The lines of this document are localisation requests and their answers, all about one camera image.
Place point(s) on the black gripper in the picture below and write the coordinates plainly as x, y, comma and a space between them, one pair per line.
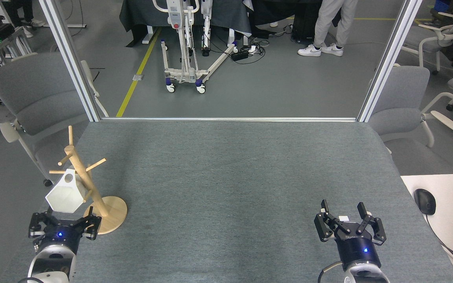
59, 237
358, 249

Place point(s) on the white hexagonal cup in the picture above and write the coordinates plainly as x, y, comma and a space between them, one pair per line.
64, 196

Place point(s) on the wooden cup rack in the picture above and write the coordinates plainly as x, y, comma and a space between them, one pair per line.
110, 214

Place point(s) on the black computer mouse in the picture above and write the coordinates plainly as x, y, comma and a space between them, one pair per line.
425, 200

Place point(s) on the grey upholstered chair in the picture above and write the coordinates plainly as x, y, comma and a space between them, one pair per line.
37, 94
399, 98

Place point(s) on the metal floor plate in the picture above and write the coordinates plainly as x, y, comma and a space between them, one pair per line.
137, 77

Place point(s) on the white stand on wheels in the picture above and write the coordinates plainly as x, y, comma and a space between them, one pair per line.
189, 72

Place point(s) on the equipment cart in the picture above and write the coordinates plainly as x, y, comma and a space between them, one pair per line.
0, 33

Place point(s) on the person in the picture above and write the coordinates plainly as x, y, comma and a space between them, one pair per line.
326, 19
20, 10

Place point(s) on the white office chair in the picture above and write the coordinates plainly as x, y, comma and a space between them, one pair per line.
444, 33

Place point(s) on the table with dark cloth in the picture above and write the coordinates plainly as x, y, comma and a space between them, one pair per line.
144, 13

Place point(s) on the silver frame rail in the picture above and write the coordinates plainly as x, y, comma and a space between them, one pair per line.
230, 119

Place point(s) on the silver frame post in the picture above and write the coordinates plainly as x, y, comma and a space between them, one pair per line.
387, 59
69, 59

